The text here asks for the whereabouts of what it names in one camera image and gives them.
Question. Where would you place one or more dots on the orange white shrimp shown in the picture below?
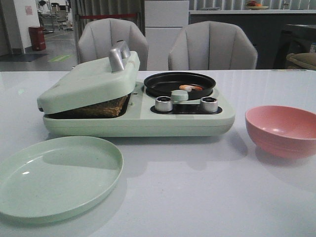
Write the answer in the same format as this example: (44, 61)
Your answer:
(189, 88)

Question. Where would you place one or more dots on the bread slice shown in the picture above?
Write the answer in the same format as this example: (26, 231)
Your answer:
(105, 110)

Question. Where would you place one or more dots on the green breakfast maker lid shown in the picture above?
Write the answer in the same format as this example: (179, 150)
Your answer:
(90, 83)

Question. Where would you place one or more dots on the pink bowl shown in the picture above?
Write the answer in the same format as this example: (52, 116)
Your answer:
(282, 131)

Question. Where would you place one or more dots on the green breakfast maker base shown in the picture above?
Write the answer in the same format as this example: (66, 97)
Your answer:
(140, 121)

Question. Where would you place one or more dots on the left silver control knob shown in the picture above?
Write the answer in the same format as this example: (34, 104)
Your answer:
(163, 104)

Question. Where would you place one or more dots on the silver control knob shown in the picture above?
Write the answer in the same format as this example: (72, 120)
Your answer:
(208, 104)
(163, 104)

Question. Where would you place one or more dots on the black round frying pan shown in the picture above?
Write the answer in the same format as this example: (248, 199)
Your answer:
(162, 84)

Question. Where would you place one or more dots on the right silver control knob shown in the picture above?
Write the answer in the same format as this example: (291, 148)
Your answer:
(208, 104)

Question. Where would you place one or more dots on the right beige chair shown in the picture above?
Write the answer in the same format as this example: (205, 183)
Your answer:
(211, 45)

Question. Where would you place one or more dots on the beige chair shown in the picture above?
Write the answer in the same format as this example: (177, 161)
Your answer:
(99, 36)
(211, 45)

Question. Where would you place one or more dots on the white refrigerator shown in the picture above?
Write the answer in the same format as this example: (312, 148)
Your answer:
(163, 21)

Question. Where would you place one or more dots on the left beige chair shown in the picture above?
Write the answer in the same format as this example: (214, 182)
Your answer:
(99, 36)

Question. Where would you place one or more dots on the green round plate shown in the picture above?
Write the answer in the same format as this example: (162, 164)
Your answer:
(58, 179)

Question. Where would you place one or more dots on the grey corrugated curtain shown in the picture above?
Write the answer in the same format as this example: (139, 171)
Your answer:
(85, 11)

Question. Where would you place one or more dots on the grey kitchen counter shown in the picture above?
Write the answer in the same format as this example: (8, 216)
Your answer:
(274, 33)

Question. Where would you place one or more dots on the fruit plate on counter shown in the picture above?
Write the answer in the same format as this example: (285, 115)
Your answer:
(254, 5)

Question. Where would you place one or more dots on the red trash bin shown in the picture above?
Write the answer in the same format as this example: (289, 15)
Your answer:
(37, 38)

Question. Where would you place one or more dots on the beige cushion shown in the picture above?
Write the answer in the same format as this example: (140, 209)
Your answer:
(303, 60)

